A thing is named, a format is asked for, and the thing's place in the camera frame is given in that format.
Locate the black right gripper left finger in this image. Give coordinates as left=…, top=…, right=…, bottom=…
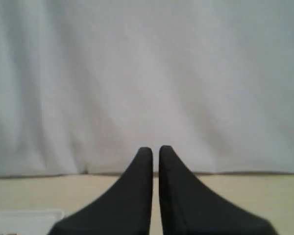
left=49, top=147, right=153, bottom=235

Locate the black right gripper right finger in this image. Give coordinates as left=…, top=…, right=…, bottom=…
left=159, top=145, right=276, bottom=235

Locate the white rectangular plastic tray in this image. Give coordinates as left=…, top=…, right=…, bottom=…
left=0, top=209, right=65, bottom=235

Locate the white backdrop curtain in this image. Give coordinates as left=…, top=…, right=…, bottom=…
left=0, top=0, right=294, bottom=177

